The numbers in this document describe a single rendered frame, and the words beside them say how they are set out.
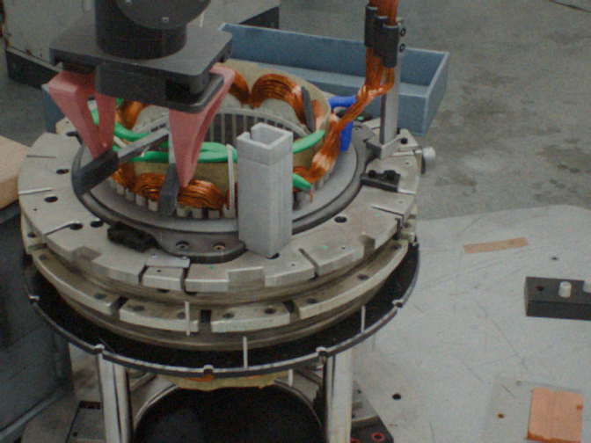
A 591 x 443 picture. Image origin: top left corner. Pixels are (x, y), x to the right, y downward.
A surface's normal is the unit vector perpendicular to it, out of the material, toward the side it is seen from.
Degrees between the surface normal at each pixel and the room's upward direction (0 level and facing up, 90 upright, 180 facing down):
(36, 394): 90
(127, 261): 0
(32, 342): 90
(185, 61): 3
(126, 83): 91
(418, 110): 90
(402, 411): 0
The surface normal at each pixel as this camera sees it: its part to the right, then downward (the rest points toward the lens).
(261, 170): -0.56, 0.44
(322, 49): -0.30, 0.51
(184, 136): -0.30, 0.79
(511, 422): 0.01, -0.84
